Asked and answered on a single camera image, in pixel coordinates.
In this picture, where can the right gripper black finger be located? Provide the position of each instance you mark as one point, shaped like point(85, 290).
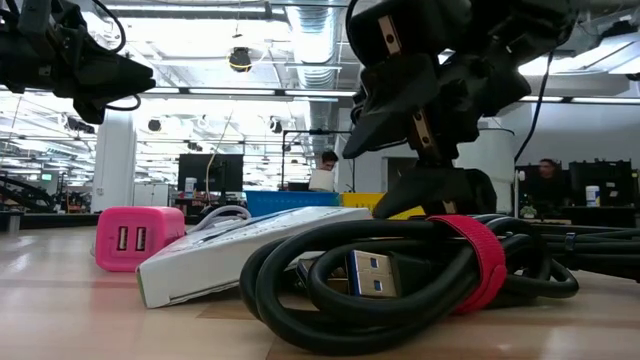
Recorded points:
point(440, 192)
point(400, 105)

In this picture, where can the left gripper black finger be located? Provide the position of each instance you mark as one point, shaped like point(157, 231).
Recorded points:
point(92, 110)
point(110, 75)

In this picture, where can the pink USB charger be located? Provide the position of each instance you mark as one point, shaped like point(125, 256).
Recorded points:
point(150, 235)

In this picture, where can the white box with tool print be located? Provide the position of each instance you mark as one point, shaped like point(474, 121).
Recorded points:
point(210, 260)

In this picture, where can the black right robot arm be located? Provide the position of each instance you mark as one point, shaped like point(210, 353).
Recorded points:
point(540, 20)

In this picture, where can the small yellow plastic bin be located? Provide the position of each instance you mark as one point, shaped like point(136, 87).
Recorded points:
point(357, 200)

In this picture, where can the small blue plastic bin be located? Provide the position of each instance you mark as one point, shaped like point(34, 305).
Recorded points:
point(290, 202)

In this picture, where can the white pillar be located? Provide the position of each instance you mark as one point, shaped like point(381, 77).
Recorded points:
point(114, 165)

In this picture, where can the person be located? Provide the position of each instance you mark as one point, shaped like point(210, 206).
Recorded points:
point(327, 161)
point(547, 172)

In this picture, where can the white canister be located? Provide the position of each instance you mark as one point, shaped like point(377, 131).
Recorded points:
point(190, 187)
point(593, 196)

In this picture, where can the black ceiling device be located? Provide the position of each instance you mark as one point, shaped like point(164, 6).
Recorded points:
point(240, 59)

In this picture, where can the black stand frame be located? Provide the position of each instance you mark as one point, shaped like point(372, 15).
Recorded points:
point(315, 132)

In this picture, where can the silver ventilation duct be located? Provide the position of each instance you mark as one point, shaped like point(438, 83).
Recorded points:
point(315, 40)

